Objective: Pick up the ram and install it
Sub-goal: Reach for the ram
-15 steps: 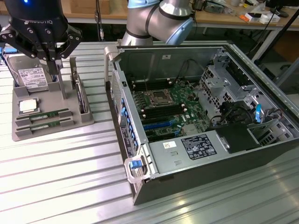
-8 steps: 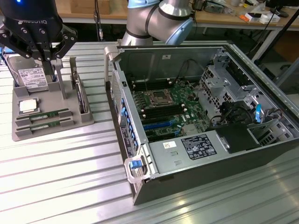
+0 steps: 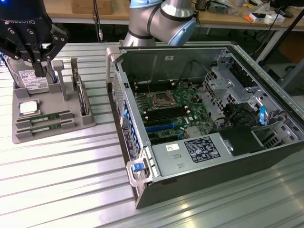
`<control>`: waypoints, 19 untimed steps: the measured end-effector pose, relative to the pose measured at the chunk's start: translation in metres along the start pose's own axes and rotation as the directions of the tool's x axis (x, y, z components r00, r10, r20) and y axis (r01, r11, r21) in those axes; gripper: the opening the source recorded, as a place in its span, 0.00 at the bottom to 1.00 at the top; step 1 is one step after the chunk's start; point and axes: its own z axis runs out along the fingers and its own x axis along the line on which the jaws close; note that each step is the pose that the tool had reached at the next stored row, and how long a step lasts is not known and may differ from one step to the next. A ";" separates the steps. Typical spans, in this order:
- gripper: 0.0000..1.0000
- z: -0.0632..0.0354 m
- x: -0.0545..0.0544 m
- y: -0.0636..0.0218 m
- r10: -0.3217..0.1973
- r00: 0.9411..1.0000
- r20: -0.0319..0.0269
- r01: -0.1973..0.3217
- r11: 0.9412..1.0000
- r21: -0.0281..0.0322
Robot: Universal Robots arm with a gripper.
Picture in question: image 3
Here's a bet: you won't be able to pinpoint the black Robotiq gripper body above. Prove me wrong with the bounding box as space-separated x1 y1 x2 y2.
0 0 53 52

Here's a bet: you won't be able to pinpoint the green RAM stick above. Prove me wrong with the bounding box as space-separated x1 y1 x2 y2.
29 122 64 132
28 110 70 122

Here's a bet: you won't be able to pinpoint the RAM slot white latches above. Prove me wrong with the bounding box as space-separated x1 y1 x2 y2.
133 79 173 86
145 110 190 119
134 83 175 91
143 106 188 114

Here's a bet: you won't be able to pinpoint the wooden workbench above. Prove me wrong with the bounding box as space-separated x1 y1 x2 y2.
0 0 304 33

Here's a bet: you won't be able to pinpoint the hard disk in blue caddy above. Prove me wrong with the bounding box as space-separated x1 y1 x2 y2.
0 53 58 93

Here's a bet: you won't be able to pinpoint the CPU chip silver lid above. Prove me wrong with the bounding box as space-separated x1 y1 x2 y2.
19 101 40 116

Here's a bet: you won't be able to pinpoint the grey plastic parts rack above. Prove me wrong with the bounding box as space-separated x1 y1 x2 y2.
11 59 97 145

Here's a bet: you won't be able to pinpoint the CPU socket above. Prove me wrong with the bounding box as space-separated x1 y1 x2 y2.
151 91 176 109

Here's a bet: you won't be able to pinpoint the black expansion slot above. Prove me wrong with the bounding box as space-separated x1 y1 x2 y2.
143 118 182 127
148 133 180 141

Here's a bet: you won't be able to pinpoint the blue expansion slot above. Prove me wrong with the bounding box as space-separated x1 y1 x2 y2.
145 123 179 133

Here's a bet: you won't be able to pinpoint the green motherboard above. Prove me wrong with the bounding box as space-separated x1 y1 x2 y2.
133 79 214 145

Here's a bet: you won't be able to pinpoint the grey power supply unit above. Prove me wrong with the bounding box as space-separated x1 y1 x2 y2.
151 133 235 178

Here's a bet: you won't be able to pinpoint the silver chipset heatsink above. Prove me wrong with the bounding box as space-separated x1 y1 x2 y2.
184 126 202 141

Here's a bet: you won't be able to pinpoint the grey metal device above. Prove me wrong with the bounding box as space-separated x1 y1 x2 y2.
198 0 240 14

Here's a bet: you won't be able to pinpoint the metal disk bay cage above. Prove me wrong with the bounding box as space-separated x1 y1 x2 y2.
201 53 262 114

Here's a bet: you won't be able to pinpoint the open black PC case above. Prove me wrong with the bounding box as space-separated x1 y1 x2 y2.
105 44 304 209

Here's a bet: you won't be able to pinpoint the black plastic fan shroud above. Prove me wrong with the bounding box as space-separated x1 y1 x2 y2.
210 125 266 157

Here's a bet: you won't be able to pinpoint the white orange small box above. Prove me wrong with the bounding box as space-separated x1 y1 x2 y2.
244 12 285 25

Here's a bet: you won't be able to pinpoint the black slanted pole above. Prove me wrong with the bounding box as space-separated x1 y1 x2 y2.
256 9 304 65

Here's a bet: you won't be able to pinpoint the black robot cable with connector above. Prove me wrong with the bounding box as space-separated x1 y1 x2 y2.
93 0 105 43

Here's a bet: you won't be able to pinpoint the graphics card with metal bracket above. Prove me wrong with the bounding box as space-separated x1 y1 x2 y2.
70 57 91 117

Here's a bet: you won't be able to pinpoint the black looped wire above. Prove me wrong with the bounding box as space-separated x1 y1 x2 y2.
180 59 209 84

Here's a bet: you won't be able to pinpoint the black power wire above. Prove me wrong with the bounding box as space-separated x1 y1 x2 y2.
213 115 240 130

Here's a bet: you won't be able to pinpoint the blue disk wire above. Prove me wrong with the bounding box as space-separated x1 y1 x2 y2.
259 106 267 126

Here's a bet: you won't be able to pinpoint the aluminium frame rail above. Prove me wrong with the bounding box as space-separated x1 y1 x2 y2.
234 45 304 114

